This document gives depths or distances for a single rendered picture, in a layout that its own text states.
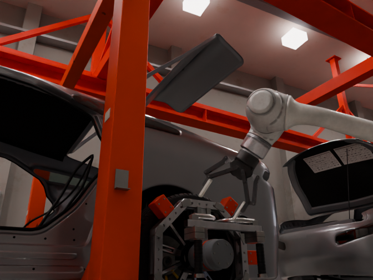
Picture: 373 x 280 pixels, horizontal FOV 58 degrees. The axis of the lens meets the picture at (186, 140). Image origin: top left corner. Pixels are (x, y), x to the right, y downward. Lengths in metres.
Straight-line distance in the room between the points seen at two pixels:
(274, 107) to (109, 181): 0.80
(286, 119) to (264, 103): 0.08
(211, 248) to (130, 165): 0.52
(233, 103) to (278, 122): 8.61
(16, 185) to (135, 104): 5.57
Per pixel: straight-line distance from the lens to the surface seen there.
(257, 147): 1.11
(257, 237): 1.65
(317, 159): 5.12
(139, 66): 1.75
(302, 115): 0.98
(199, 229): 1.45
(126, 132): 1.55
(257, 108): 0.93
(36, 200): 4.19
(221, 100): 9.36
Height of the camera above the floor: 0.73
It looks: 23 degrees up
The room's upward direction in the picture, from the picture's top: 1 degrees counter-clockwise
